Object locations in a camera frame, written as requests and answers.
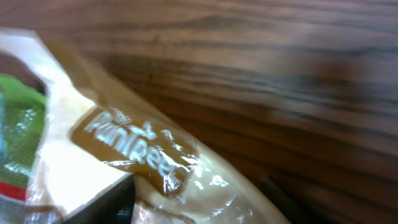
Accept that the beige brown nut snack bag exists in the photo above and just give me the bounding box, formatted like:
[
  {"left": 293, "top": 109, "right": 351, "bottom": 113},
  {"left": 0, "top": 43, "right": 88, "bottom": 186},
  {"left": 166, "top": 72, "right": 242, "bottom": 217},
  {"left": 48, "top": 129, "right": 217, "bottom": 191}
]
[{"left": 1, "top": 29, "right": 287, "bottom": 223}]

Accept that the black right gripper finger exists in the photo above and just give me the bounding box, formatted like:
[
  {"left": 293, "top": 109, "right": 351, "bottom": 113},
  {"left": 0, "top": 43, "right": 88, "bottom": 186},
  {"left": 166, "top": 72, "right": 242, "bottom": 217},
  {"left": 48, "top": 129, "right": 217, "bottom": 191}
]
[{"left": 64, "top": 175, "right": 136, "bottom": 224}]

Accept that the green snack bag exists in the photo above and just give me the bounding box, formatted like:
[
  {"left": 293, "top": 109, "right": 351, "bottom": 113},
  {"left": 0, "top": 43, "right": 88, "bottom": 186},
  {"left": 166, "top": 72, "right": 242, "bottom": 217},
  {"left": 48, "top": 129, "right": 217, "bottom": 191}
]
[{"left": 0, "top": 73, "right": 47, "bottom": 224}]

